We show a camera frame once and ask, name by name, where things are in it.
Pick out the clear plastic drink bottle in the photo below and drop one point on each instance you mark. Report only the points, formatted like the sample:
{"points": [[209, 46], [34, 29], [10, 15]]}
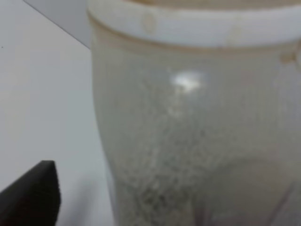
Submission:
{"points": [[198, 106]]}

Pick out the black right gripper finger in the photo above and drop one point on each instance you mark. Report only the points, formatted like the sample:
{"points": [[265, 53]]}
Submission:
{"points": [[32, 200]]}

